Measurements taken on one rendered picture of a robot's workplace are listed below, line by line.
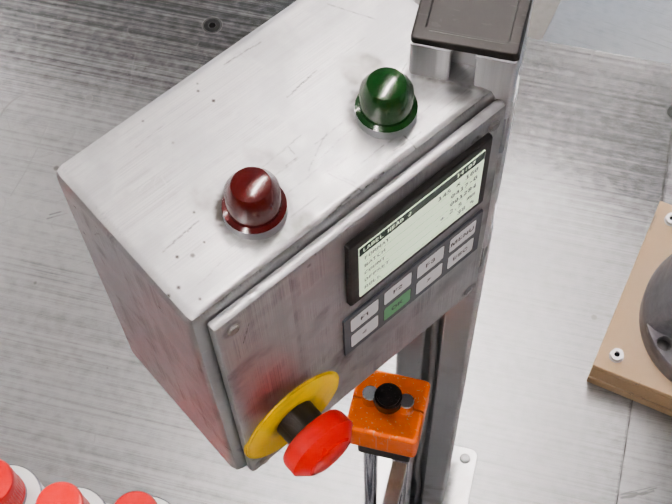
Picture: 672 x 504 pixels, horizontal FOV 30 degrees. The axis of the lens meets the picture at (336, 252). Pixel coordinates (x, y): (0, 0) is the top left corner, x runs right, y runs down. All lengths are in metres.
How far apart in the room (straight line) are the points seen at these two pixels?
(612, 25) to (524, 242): 0.28
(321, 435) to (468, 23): 0.21
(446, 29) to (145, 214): 0.14
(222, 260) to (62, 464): 0.69
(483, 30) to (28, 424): 0.76
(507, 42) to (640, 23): 0.88
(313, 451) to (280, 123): 0.17
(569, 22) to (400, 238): 0.86
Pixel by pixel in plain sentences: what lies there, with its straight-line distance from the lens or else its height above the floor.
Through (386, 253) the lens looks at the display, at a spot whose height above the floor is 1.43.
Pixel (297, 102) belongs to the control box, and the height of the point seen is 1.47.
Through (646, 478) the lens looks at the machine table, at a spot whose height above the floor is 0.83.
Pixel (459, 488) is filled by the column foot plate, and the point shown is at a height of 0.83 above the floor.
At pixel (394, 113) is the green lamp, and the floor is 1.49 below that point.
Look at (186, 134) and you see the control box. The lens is 0.52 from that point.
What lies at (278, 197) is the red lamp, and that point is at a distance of 0.48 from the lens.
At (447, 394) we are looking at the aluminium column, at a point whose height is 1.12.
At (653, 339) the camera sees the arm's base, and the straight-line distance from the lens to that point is 1.13.
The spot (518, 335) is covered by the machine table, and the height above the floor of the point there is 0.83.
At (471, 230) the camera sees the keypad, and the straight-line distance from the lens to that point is 0.61.
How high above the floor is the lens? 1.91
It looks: 63 degrees down
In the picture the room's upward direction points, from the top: 3 degrees counter-clockwise
